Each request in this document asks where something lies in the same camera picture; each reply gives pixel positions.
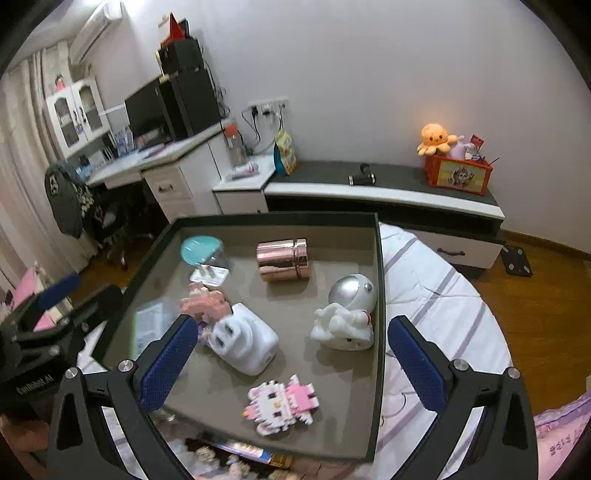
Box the small black speaker box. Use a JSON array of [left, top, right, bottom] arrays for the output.
[[158, 38, 204, 75]]

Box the black white low cabinet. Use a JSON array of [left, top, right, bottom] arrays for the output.
[[263, 161, 505, 277]]

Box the black dumbbell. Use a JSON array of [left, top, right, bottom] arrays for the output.
[[349, 163, 376, 186]]

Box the dark patterned jacket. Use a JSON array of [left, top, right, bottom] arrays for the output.
[[44, 162, 105, 240]]

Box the red toy storage box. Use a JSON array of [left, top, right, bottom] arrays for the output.
[[424, 155, 494, 196]]

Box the blue yellow box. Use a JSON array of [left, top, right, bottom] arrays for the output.
[[200, 432, 294, 469]]

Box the white wall power outlet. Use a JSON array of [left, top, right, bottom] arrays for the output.
[[246, 96, 290, 115]]

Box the orange-cap water bottle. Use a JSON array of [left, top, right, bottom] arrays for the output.
[[224, 123, 246, 167]]

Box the small white plug charger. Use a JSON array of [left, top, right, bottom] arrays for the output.
[[189, 264, 229, 288]]

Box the white astronaut figurine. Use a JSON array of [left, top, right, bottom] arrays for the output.
[[310, 273, 378, 351]]

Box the blue yellow snack bag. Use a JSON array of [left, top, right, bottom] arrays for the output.
[[273, 129, 297, 176]]

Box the white glass-door hutch cabinet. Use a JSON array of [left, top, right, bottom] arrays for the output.
[[45, 77, 111, 160]]

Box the person's left hand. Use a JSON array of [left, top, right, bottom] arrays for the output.
[[1, 415, 49, 453]]

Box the striped white quilted tablecloth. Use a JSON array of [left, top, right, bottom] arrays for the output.
[[75, 221, 514, 480]]

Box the white wall air conditioner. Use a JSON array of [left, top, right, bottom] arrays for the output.
[[69, 1, 123, 65]]

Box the black computer monitor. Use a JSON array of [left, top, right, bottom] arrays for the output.
[[125, 77, 180, 150]]

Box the pink block donut toy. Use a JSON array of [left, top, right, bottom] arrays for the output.
[[179, 282, 232, 344]]

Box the pink tray box black rim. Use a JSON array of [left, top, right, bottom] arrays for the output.
[[92, 213, 385, 463]]

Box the rose gold metal canister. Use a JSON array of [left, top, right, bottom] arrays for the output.
[[256, 238, 311, 282]]

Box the pink white block kitty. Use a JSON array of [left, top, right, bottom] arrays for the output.
[[242, 375, 320, 437]]

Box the white computer desk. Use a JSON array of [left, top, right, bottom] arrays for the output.
[[87, 120, 230, 222]]

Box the pink purple plush toy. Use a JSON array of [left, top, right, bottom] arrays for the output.
[[448, 140, 478, 160]]

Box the beige curtain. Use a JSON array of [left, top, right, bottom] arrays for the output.
[[1, 41, 97, 280]]

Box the clear teal-lid container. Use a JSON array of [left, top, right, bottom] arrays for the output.
[[180, 235, 228, 268]]

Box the white small side cabinet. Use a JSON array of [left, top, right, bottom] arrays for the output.
[[212, 154, 276, 215]]

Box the large white power adapter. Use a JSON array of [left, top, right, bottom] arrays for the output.
[[207, 303, 279, 377]]

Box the black computer tower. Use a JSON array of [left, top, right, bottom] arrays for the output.
[[158, 69, 221, 141]]

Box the orange octopus plush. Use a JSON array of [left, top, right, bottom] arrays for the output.
[[417, 123, 464, 156]]

